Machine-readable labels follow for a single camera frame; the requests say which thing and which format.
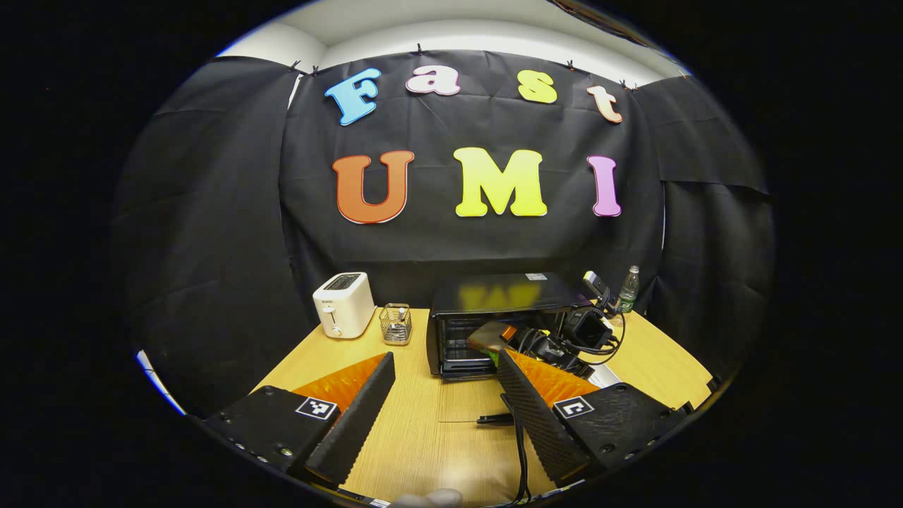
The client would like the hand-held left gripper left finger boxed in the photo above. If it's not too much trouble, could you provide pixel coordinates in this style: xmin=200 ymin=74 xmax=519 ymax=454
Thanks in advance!
xmin=201 ymin=351 xmax=396 ymax=488

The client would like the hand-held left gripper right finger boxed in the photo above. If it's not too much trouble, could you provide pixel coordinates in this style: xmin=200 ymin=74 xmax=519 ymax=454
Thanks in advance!
xmin=497 ymin=348 xmax=689 ymax=488

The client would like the black electric oven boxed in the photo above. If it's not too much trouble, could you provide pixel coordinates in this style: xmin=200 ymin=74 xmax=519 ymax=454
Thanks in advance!
xmin=425 ymin=272 xmax=595 ymax=425

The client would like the clear water bottle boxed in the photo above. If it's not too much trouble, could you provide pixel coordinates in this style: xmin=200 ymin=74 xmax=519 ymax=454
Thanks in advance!
xmin=617 ymin=265 xmax=642 ymax=315

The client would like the black backdrop cloth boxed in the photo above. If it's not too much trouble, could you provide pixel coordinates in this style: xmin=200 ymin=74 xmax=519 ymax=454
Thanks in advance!
xmin=113 ymin=49 xmax=775 ymax=417

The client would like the white toaster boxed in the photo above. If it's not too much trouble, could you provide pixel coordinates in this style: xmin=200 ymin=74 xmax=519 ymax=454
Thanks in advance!
xmin=312 ymin=272 xmax=377 ymax=340

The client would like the black cable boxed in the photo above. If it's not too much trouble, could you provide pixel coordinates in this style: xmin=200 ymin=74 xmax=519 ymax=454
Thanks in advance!
xmin=499 ymin=392 xmax=532 ymax=506

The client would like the wire mesh basket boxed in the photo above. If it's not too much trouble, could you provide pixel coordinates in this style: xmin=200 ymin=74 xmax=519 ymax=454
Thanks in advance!
xmin=378 ymin=303 xmax=414 ymax=346

